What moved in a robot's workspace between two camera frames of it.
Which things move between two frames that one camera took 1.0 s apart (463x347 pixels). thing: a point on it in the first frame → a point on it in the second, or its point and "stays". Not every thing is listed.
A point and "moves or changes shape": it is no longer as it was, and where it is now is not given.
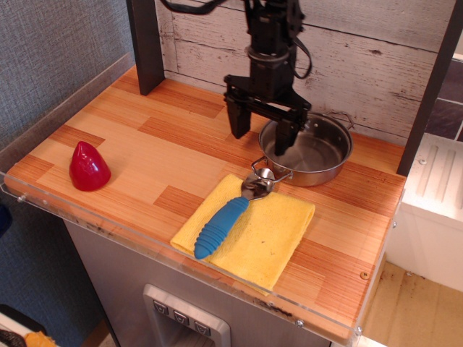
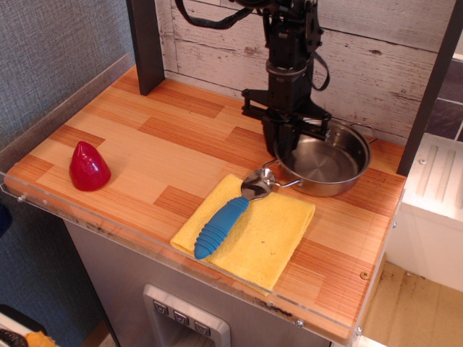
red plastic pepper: x=87 y=170 stays
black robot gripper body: x=270 y=90 → x=289 y=97
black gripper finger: x=286 y=134 stays
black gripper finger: x=239 y=117 → x=271 y=128
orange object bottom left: x=38 y=339 stays
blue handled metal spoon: x=259 y=184 stays
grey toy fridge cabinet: x=149 y=302 stays
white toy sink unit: x=427 y=240 stays
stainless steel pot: x=316 y=156 moves or changes shape
